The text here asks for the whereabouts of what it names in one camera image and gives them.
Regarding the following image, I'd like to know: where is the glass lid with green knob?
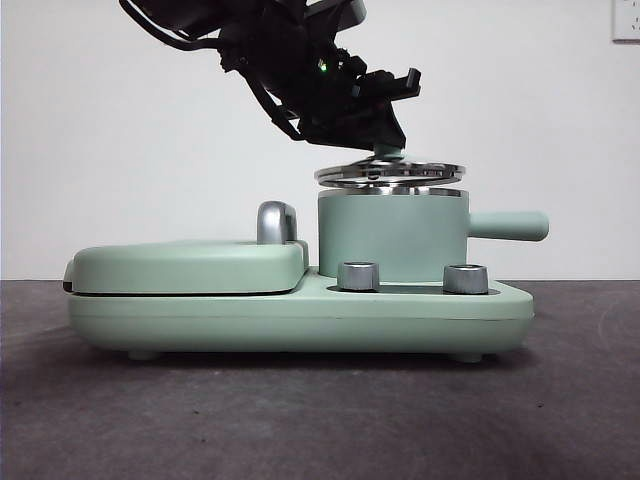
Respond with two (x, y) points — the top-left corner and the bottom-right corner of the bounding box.
(314, 142), (467, 191)

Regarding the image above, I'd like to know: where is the silver control knob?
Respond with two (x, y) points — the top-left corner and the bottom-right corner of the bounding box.
(443, 263), (489, 295)
(337, 260), (382, 292)

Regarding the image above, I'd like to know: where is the mint green breakfast machine base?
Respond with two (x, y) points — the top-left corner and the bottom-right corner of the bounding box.
(67, 266), (535, 362)

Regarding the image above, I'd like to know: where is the mint green handled pot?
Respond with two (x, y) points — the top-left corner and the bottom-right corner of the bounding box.
(317, 187), (551, 282)

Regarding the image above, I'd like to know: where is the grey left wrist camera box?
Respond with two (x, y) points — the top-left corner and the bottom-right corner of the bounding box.
(304, 0), (367, 31)

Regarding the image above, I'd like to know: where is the chrome cover handle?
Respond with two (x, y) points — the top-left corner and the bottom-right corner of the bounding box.
(256, 200), (302, 246)

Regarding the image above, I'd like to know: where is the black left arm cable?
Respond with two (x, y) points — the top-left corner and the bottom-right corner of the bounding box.
(118, 0), (226, 53)

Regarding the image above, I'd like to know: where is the white wall socket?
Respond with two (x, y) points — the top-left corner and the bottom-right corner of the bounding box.
(612, 0), (640, 43)

